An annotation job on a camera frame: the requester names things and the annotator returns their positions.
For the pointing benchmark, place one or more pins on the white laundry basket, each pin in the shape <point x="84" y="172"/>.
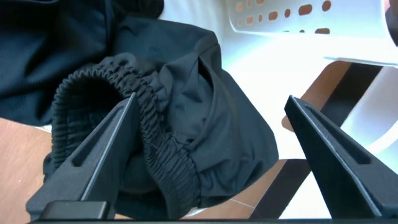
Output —
<point x="280" y="62"/>

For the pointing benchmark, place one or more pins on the black shorts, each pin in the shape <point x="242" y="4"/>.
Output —
<point x="217" y="124"/>

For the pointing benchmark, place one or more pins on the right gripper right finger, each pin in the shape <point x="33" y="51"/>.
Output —
<point x="348" y="183"/>

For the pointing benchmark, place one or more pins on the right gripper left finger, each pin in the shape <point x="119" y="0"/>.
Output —
<point x="62" y="193"/>

